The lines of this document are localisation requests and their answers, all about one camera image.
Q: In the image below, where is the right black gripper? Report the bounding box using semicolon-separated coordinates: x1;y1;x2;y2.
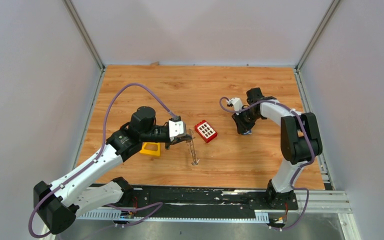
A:
232;107;262;134

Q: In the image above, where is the grey metal keyring disc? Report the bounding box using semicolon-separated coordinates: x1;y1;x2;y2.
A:
188;137;200;166

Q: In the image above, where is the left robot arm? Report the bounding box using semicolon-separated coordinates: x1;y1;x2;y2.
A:
29;106;193;235

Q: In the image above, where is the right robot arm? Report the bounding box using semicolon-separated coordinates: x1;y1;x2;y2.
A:
226;87;323;209

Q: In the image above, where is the red window toy block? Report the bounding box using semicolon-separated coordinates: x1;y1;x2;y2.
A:
194;120;218;144

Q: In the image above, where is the yellow triangular toy block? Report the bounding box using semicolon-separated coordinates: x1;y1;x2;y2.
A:
139;142;161;157

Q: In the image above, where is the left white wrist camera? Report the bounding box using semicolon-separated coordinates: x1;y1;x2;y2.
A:
168;120;187;142

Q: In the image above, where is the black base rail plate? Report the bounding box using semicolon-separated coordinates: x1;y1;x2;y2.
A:
114;185;299;218

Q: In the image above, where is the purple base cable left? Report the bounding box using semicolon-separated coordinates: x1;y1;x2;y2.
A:
107;201;164;229

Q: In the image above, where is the white slotted cable duct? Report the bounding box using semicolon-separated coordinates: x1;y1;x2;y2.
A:
78;208;270;224

